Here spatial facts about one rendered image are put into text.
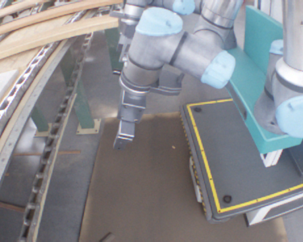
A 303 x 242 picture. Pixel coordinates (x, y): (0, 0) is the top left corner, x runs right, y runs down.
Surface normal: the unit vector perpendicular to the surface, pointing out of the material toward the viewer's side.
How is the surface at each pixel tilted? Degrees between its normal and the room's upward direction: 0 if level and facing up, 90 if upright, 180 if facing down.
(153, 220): 0
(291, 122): 97
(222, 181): 0
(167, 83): 25
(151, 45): 90
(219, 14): 88
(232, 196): 0
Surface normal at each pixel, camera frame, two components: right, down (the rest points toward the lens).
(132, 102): 0.30, -0.61
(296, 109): -0.27, 0.76
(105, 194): -0.10, -0.73
